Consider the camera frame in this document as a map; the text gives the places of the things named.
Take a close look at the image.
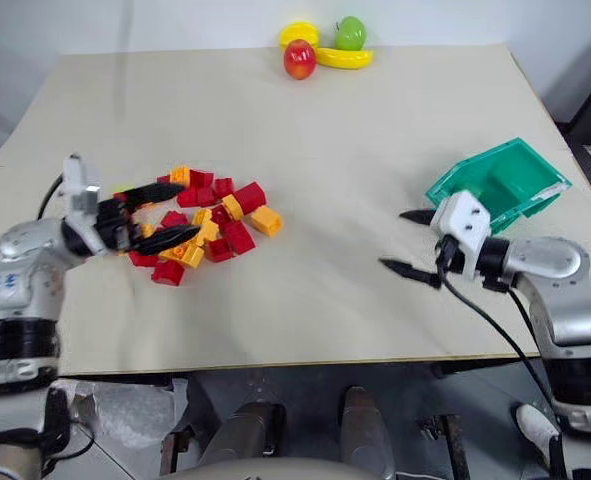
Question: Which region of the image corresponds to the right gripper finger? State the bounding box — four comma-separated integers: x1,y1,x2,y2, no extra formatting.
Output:
399,208,439,226
378,256,444,291

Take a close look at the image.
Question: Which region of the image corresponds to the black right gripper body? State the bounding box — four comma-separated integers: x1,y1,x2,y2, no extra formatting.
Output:
435,234,465,276

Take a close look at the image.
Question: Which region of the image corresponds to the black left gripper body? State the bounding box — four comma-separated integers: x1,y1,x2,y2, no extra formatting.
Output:
94,195,144,257

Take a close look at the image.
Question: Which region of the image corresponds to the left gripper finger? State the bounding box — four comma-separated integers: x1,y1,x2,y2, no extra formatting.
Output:
124,182,187,208
131,225,202,257

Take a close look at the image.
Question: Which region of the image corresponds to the long yellow toy block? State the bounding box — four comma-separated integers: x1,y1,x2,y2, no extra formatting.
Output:
158,242,207,270

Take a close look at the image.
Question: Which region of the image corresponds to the large red toy block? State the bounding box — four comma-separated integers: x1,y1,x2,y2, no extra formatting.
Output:
222,220,258,256
233,180,268,214

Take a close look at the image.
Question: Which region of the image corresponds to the teal plastic bin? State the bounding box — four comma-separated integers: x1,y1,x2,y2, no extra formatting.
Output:
424,137,573,235

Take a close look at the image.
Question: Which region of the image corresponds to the dark rounded shape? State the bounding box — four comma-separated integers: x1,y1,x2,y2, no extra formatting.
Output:
194,399,287,465
338,385,397,480

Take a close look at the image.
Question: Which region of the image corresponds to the crumpled white sheet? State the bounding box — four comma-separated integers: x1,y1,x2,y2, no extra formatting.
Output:
49,376,192,452

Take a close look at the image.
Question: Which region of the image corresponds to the yellow toy banana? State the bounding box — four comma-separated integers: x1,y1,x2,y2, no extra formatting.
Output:
315,45,376,71

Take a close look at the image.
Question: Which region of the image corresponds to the rusty dark metal bar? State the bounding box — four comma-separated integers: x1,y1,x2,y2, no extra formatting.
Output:
437,412,472,480

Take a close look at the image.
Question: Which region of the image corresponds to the white rounded robot part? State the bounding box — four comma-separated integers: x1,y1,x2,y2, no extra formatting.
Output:
515,402,562,467

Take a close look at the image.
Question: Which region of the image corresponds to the green toy pear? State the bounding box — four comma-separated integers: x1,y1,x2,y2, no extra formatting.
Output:
333,15,368,53

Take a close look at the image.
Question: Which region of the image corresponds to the red toy apple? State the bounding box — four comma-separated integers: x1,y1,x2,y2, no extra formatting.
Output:
282,38,319,82

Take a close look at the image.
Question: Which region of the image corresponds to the yellow ridged toy fruit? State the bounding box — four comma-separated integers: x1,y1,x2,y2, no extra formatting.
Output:
278,20,322,51

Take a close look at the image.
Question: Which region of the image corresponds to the beige robot body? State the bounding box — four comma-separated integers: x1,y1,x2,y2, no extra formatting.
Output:
157,456,404,480

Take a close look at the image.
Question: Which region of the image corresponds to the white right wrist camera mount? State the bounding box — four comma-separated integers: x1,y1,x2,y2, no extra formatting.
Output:
429,190,492,279

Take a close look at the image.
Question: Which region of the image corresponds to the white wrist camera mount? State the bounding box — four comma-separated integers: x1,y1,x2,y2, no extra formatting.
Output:
60,153,109,254
429,190,492,279

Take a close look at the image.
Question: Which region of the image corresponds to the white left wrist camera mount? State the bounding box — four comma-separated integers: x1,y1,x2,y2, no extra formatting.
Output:
60,153,109,254

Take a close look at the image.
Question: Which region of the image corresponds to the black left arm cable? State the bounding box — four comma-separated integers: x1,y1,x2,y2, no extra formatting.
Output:
36,173,67,221

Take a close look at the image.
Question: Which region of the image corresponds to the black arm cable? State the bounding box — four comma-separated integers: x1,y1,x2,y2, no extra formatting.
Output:
36,173,67,221
436,239,560,407

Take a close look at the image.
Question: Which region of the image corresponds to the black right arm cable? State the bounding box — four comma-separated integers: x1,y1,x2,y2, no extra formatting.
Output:
436,239,560,407

